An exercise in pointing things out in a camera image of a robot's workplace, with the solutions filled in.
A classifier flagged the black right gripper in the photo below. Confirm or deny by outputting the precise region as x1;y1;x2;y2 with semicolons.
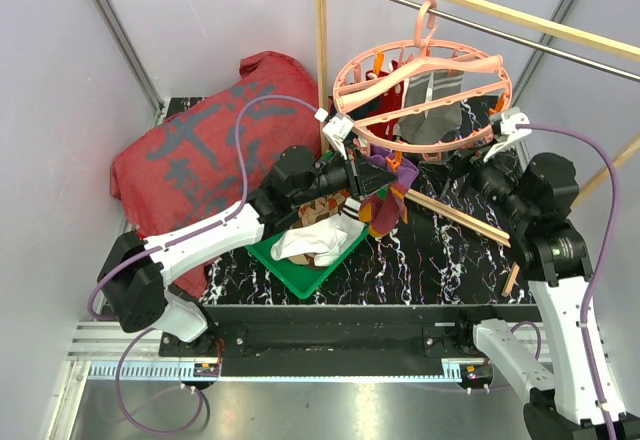
417;136;534;224

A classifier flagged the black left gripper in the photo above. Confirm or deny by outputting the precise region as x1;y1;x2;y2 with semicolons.
292;142;397;208

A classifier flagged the purple striped sock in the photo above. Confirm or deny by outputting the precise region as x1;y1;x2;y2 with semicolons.
358;160;419;237
369;145;402;172

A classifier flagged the pink round clip hanger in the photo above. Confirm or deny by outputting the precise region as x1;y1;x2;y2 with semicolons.
333;0;513;160

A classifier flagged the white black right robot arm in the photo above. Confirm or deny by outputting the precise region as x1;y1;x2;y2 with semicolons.
447;147;639;439

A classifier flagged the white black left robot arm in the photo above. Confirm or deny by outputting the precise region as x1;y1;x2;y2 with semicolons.
97;146;396;356

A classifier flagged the white black-striped sock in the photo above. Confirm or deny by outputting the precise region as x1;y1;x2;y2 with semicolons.
340;197;361;222

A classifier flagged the grey sock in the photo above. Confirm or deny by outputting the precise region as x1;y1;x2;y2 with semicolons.
396;70;464;145

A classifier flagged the brown argyle sock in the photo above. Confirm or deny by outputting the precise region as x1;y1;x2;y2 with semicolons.
289;192;347;269

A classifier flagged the red christmas sock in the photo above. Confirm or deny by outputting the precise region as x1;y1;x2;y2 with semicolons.
366;60;407;140

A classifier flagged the green plastic tray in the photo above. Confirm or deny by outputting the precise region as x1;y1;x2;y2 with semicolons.
244;152;391;300

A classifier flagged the metal hanging rod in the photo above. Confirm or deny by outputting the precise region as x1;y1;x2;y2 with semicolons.
386;0;639;83

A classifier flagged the red printed cloth sack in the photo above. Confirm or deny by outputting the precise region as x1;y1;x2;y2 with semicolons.
109;50;331;301

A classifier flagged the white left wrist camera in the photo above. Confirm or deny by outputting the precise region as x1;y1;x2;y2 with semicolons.
322;114;355;160

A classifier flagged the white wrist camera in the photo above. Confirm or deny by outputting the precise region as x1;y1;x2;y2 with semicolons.
322;114;355;160
483;107;532;164

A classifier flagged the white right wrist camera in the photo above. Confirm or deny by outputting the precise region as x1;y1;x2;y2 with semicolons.
483;107;532;164

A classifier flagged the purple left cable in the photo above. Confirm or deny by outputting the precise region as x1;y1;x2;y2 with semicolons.
87;94;326;434

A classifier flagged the purple cable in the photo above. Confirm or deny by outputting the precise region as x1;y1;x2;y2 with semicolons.
514;122;624;440
87;94;326;434

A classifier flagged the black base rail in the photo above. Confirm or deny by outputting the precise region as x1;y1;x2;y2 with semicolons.
159;305;540;382

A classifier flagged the wooden drying rack frame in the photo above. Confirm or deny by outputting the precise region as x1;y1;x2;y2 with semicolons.
313;0;640;297

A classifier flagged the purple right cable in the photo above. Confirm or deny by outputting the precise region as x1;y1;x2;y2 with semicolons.
514;122;624;440

